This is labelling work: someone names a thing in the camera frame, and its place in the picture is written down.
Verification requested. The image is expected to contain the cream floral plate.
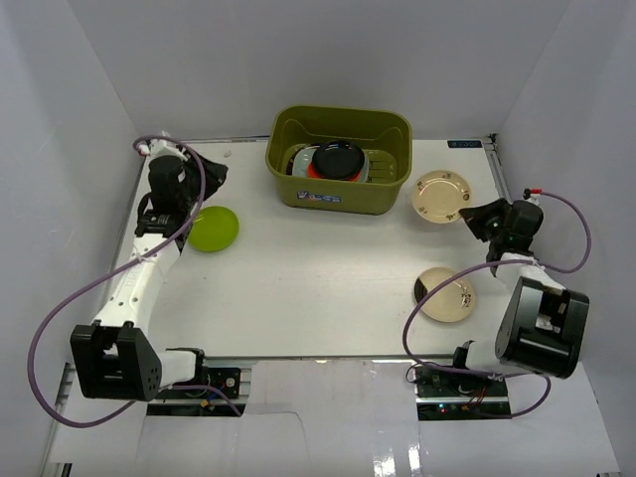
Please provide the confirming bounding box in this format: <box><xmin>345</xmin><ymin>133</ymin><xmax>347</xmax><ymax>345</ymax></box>
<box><xmin>410</xmin><ymin>170</ymin><xmax>473</xmax><ymax>224</ymax></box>

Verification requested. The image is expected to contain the lime green plate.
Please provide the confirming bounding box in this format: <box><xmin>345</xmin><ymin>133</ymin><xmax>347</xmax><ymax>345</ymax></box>
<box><xmin>188</xmin><ymin>206</ymin><xmax>239</xmax><ymax>252</ymax></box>

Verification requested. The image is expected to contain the pale green rectangular dish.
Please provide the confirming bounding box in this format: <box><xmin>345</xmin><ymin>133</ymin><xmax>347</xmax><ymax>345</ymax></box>
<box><xmin>290</xmin><ymin>146</ymin><xmax>372</xmax><ymax>184</ymax></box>

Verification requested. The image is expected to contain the cream plate with black mark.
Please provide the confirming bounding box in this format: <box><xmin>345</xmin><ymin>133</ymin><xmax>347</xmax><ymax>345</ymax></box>
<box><xmin>413</xmin><ymin>266</ymin><xmax>476</xmax><ymax>323</ymax></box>

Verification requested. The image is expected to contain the orange plate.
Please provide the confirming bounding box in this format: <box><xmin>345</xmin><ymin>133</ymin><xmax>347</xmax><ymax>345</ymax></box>
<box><xmin>308</xmin><ymin>160</ymin><xmax>364</xmax><ymax>182</ymax></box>

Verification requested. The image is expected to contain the small black plate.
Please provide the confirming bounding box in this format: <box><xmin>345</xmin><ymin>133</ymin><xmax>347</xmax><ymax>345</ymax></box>
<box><xmin>311</xmin><ymin>140</ymin><xmax>366</xmax><ymax>165</ymax></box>

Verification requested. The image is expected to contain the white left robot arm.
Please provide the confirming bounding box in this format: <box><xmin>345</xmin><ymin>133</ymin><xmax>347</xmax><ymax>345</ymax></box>
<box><xmin>70</xmin><ymin>154</ymin><xmax>228</xmax><ymax>401</ymax></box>

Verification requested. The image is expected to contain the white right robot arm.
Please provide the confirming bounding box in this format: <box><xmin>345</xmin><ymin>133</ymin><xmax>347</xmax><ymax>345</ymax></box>
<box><xmin>448</xmin><ymin>199</ymin><xmax>589</xmax><ymax>397</ymax></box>

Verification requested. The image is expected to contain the olive green plastic bin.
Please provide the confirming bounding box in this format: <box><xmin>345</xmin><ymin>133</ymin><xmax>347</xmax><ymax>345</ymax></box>
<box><xmin>265</xmin><ymin>105</ymin><xmax>412</xmax><ymax>215</ymax></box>

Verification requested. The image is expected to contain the right corner label sticker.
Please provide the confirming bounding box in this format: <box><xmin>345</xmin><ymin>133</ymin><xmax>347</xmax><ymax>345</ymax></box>
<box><xmin>447</xmin><ymin>139</ymin><xmax>483</xmax><ymax>149</ymax></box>

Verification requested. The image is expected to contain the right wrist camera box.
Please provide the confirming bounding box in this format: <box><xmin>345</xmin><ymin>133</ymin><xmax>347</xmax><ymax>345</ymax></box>
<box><xmin>523</xmin><ymin>188</ymin><xmax>543</xmax><ymax>206</ymax></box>

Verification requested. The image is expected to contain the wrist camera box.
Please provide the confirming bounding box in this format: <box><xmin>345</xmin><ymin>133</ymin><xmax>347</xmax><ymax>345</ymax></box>
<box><xmin>133</xmin><ymin>135</ymin><xmax>191</xmax><ymax>161</ymax></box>
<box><xmin>523</xmin><ymin>188</ymin><xmax>543</xmax><ymax>206</ymax></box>

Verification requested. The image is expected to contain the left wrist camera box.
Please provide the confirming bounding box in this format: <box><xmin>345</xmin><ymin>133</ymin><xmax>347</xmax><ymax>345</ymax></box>
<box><xmin>133</xmin><ymin>135</ymin><xmax>191</xmax><ymax>161</ymax></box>

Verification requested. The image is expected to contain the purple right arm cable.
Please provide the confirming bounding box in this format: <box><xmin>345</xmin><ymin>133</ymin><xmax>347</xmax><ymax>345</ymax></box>
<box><xmin>401</xmin><ymin>188</ymin><xmax>593</xmax><ymax>419</ymax></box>

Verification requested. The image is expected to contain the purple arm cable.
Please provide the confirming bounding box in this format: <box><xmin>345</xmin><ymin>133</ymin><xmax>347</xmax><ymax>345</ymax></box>
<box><xmin>401</xmin><ymin>188</ymin><xmax>593</xmax><ymax>419</ymax></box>
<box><xmin>27</xmin><ymin>134</ymin><xmax>244</xmax><ymax>428</ymax></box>

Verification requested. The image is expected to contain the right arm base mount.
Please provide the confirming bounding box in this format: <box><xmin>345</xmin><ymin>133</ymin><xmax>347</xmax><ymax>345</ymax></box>
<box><xmin>404</xmin><ymin>365</ymin><xmax>511</xmax><ymax>421</ymax></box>

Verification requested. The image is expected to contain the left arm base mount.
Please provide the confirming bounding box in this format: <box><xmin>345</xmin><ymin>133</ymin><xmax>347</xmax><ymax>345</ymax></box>
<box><xmin>147</xmin><ymin>366</ymin><xmax>245</xmax><ymax>417</ymax></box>

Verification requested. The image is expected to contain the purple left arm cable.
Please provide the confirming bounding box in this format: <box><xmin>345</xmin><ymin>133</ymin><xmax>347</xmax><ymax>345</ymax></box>
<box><xmin>27</xmin><ymin>134</ymin><xmax>244</xmax><ymax>428</ymax></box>

